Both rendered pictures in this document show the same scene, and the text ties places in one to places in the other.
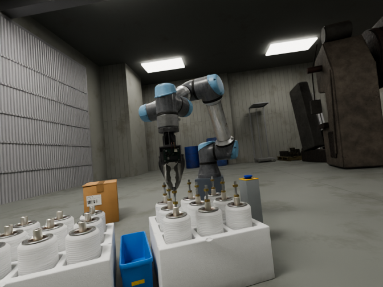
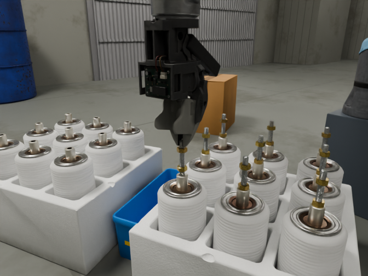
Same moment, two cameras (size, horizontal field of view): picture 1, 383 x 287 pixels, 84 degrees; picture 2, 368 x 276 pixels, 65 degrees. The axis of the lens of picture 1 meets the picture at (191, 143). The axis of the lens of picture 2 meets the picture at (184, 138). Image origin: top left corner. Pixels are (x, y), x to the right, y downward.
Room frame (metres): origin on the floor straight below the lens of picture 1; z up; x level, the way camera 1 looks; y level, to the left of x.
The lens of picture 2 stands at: (0.38, -0.26, 0.53)
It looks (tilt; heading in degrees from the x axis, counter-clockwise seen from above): 20 degrees down; 42
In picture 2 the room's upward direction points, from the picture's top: straight up
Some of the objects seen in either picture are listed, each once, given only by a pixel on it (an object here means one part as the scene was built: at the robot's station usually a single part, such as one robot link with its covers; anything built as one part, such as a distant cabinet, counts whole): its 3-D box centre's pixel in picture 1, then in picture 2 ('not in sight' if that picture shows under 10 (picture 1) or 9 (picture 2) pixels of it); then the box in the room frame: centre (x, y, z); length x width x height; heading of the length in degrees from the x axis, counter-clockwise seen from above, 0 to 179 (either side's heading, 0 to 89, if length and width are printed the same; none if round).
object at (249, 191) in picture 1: (251, 210); not in sight; (1.05, -0.26, 0.16); 0.07 x 0.07 x 0.31; 16
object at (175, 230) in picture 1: (178, 241); (182, 228); (0.75, 0.08, 0.16); 0.10 x 0.10 x 0.18
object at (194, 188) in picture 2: (176, 214); (182, 188); (0.75, 0.08, 0.25); 0.08 x 0.08 x 0.01
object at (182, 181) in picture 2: (176, 211); (182, 182); (0.75, 0.08, 0.26); 0.02 x 0.02 x 0.03
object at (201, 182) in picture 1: (211, 199); (359, 159); (1.41, -0.10, 0.15); 0.18 x 0.18 x 0.30; 83
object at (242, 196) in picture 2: (207, 205); (242, 196); (0.78, -0.04, 0.26); 0.02 x 0.02 x 0.03
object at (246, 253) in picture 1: (202, 242); (251, 238); (0.89, 0.00, 0.09); 0.39 x 0.39 x 0.18; 16
